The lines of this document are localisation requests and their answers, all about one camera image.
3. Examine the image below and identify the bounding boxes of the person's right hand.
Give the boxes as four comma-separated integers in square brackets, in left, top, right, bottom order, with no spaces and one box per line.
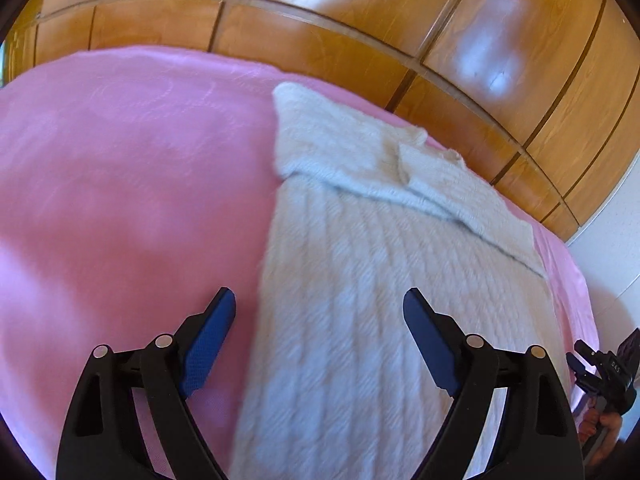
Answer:
[577,407,624,461]

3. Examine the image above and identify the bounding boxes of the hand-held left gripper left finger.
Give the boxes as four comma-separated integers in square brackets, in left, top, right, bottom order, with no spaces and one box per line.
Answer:
[56,287,237,480]

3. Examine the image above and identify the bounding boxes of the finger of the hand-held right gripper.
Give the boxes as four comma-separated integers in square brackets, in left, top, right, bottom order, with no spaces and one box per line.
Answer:
[574,339,609,368]
[565,352,603,394]

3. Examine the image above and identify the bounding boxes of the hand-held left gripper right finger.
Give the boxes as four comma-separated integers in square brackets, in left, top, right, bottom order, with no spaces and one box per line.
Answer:
[403,287,585,480]

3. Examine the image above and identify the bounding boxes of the pink blanket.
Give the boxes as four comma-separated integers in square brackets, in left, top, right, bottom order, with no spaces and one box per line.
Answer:
[0,46,599,480]

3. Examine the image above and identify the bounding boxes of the glossy wooden wardrobe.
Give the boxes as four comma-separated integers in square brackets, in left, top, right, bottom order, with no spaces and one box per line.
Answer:
[0,0,640,244]

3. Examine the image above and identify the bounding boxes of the cream knitted sweater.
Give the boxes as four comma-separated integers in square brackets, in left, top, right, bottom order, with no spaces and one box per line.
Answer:
[231,81,574,480]

